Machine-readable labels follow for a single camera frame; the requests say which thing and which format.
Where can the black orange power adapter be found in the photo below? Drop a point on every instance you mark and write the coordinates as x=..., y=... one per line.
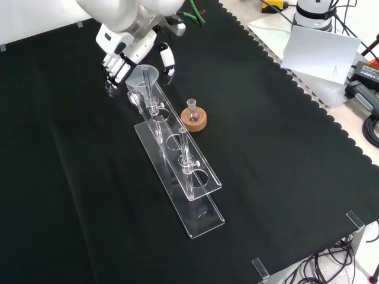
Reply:
x=367, y=72

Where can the clear cloth clip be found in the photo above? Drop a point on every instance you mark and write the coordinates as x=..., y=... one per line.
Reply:
x=260, y=267
x=2, y=48
x=355, y=219
x=79, y=25

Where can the small glass round-bottom flask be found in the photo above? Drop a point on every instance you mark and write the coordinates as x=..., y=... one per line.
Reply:
x=192, y=114

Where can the black plug block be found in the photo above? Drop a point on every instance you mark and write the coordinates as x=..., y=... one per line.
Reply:
x=362, y=94

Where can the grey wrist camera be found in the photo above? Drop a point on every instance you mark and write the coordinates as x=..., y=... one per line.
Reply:
x=177, y=27

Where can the yellow stop button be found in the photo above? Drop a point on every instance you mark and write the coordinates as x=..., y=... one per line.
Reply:
x=274, y=5

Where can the clear plastic funnel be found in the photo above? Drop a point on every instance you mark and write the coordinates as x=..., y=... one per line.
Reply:
x=139, y=77

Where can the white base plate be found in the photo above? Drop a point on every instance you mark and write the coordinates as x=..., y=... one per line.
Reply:
x=266, y=28

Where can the black cloth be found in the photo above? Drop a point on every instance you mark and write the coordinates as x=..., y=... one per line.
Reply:
x=89, y=177

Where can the pale board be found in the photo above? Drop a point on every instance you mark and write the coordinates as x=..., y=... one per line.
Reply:
x=319, y=53

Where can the clear acrylic funnel stand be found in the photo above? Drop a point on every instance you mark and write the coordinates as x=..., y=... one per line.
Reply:
x=189, y=189

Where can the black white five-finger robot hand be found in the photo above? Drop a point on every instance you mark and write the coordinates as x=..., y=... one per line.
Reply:
x=130, y=44

